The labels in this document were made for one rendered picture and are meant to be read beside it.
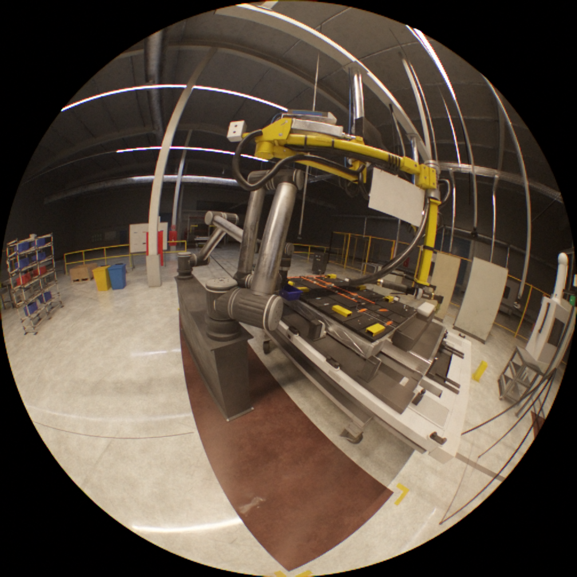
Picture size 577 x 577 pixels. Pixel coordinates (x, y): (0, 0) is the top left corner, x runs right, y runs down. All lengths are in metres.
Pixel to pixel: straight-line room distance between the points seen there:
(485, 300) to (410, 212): 4.93
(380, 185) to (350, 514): 2.10
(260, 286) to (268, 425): 1.28
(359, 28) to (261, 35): 3.63
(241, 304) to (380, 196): 0.90
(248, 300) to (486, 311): 5.69
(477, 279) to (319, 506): 5.54
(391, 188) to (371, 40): 8.69
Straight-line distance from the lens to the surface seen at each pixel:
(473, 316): 5.77
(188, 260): 2.43
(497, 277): 5.76
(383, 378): 1.11
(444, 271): 5.72
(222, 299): 0.98
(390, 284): 1.03
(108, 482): 2.00
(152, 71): 8.53
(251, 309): 0.89
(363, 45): 9.45
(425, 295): 1.09
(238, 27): 9.80
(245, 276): 1.14
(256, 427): 1.73
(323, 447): 1.71
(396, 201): 0.97
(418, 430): 1.04
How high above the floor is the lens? 1.56
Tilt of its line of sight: 17 degrees down
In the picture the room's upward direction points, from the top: 7 degrees clockwise
